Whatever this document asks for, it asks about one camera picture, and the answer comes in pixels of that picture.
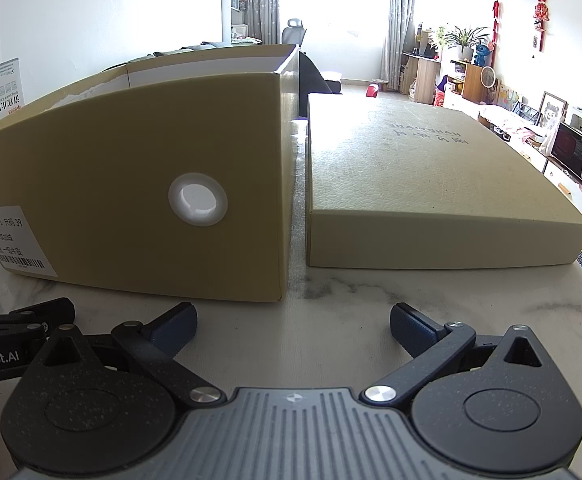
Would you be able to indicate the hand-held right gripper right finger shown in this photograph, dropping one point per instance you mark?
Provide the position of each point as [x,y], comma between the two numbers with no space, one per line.
[416,327]

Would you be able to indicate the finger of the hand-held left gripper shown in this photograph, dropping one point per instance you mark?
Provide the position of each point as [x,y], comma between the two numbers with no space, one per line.
[46,310]

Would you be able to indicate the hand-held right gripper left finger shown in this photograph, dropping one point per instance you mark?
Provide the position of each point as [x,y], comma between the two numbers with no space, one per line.
[176,330]

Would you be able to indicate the cardboard box lid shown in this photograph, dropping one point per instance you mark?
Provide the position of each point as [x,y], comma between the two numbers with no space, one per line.
[421,170]

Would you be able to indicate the cardboard shoe box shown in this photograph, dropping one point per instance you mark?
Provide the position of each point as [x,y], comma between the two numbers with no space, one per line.
[121,160]

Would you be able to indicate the white marble desktop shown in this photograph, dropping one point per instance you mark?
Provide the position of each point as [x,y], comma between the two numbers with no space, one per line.
[331,300]

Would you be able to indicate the white low cabinet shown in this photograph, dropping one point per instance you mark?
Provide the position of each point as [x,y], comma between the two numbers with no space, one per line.
[566,185]

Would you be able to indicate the black microwave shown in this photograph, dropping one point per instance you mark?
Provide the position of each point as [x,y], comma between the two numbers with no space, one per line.
[578,152]

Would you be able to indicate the red child chair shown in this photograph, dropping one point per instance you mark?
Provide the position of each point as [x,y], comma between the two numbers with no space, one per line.
[372,91]

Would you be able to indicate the small wooden stool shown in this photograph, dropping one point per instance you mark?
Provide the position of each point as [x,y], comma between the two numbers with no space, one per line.
[381,84]

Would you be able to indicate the wooden cabinet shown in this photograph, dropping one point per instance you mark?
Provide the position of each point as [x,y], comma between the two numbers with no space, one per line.
[466,82]

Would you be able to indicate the wooden computer desk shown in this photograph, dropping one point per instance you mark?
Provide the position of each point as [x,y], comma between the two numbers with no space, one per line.
[423,77]

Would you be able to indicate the framed cartoon picture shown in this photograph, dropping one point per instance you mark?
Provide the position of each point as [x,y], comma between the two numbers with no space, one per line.
[553,110]

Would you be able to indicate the blue plush toy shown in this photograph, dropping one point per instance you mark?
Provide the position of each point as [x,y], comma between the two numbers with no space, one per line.
[482,55]

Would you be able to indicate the potted green plant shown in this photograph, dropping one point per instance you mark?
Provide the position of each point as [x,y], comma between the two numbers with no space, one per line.
[463,37]

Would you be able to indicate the grey curtain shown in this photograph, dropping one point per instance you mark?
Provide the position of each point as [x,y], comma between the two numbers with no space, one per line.
[263,0]
[398,20]

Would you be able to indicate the grey office chair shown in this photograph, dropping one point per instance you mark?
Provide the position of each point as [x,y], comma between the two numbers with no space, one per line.
[293,32]

